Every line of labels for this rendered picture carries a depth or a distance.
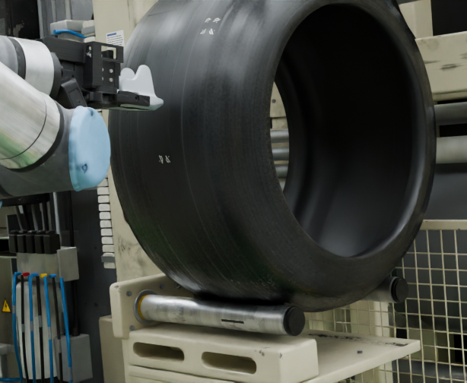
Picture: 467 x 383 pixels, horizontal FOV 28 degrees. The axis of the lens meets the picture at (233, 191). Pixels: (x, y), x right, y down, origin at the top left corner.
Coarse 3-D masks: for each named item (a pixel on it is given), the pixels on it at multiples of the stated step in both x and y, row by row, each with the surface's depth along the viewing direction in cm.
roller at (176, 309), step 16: (144, 304) 165; (160, 304) 162; (176, 304) 159; (192, 304) 157; (208, 304) 154; (224, 304) 152; (240, 304) 150; (256, 304) 148; (272, 304) 147; (160, 320) 163; (176, 320) 160; (192, 320) 156; (208, 320) 154; (224, 320) 151; (240, 320) 148; (256, 320) 146; (272, 320) 144; (288, 320) 142; (304, 320) 145
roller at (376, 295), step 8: (384, 280) 164; (392, 280) 163; (400, 280) 163; (376, 288) 164; (384, 288) 163; (392, 288) 162; (400, 288) 163; (368, 296) 166; (376, 296) 165; (384, 296) 164; (392, 296) 162; (400, 296) 163
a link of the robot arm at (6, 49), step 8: (0, 40) 115; (8, 40) 116; (16, 40) 117; (0, 48) 114; (8, 48) 115; (16, 48) 116; (0, 56) 113; (8, 56) 114; (16, 56) 115; (8, 64) 114; (16, 64) 115; (24, 64) 116; (16, 72) 115; (24, 72) 116
